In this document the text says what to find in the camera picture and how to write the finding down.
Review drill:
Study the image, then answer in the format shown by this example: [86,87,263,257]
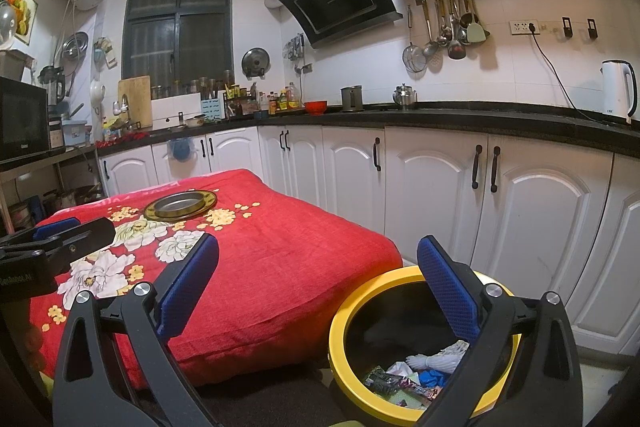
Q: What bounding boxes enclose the pots under shelf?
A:
[10,184,103,228]

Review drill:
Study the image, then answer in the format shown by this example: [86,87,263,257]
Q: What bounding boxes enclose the group of condiment bottles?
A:
[259,82,303,114]

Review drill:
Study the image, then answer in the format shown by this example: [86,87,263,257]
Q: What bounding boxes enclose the dark green wrapper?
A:
[362,366,401,395]

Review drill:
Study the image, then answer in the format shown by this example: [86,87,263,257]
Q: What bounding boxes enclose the hanging scrubbers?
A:
[92,37,118,70]

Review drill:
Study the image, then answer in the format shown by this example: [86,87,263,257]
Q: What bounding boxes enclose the spice rack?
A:
[222,84,258,120]

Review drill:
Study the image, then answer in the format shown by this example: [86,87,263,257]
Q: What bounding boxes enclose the metal mesh strainer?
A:
[402,4,429,74]

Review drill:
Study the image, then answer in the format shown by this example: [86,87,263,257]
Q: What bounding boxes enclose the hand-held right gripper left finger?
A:
[52,234,221,427]

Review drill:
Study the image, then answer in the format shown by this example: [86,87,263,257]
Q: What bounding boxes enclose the blue hanging bag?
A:
[167,138,193,162]

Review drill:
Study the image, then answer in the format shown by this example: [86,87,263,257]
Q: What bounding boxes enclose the green spatula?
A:
[466,23,492,45]

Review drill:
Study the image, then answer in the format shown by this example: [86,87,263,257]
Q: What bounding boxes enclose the pile of red chilies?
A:
[95,132,151,148]

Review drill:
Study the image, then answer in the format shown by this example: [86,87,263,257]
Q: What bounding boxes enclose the white hanging scoop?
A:
[90,79,107,115]

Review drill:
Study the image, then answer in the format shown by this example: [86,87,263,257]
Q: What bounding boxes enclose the wooden cutting board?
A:
[117,76,152,130]

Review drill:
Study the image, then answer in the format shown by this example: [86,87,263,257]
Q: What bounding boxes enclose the light blue container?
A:
[62,119,88,148]

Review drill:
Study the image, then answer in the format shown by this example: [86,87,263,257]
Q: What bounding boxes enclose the black kitchen countertop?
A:
[95,103,640,152]

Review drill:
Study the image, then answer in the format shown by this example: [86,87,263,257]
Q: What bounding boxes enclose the white electric kettle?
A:
[600,59,638,124]

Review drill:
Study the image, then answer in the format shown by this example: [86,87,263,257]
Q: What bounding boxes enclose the framed fruit picture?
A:
[0,0,38,45]

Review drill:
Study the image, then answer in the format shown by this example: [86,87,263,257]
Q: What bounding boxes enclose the white feather shuttlecock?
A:
[405,339,471,375]

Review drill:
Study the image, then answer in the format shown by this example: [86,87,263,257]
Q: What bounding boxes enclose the purple foil wrapper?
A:
[397,377,443,400]

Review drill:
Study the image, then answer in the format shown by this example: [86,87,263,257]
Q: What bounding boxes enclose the black power cable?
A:
[530,24,613,124]

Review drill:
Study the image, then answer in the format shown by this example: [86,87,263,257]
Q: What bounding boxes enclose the row of hanging utensils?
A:
[420,0,483,60]

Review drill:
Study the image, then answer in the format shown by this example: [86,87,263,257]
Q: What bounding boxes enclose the steel teapot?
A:
[392,83,417,108]

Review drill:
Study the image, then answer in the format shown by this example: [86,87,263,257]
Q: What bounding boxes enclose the wall-hung pot lid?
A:
[241,48,271,78]

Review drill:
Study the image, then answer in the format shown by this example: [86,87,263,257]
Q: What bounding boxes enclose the red floral blanket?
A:
[29,168,405,389]

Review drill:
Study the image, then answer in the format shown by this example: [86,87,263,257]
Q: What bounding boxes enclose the dark blender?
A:
[39,64,67,108]

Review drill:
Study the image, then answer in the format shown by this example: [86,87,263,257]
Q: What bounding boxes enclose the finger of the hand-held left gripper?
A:
[0,217,82,254]
[37,218,117,275]

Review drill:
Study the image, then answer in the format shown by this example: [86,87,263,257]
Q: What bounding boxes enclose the black microwave oven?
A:
[0,76,52,164]

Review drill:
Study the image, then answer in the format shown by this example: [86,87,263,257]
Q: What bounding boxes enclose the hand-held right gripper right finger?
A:
[416,235,583,427]

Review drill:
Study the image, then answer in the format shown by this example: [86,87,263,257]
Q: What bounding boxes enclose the gold-rimmed round metal plate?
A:
[144,189,218,222]

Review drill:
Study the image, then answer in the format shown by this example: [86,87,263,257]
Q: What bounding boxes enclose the metal shelf rack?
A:
[0,144,98,228]

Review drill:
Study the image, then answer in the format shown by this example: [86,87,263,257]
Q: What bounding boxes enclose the hanging steel basin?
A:
[62,31,90,60]

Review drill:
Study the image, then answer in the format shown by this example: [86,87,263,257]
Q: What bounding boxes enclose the yellow round bin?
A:
[328,265,521,423]

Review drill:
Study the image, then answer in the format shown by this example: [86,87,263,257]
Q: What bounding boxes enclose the wall-mounted tool holder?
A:
[283,34,307,60]

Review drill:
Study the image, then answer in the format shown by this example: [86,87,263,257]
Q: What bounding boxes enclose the white wall socket strip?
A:
[509,19,548,36]

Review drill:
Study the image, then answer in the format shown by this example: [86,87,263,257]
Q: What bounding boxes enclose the dark framed window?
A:
[121,0,235,100]

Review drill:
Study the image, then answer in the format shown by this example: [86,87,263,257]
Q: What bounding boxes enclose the steel canister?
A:
[341,85,365,112]

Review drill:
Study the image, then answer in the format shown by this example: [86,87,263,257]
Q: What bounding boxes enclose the row of windowsill jars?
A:
[151,71,235,100]

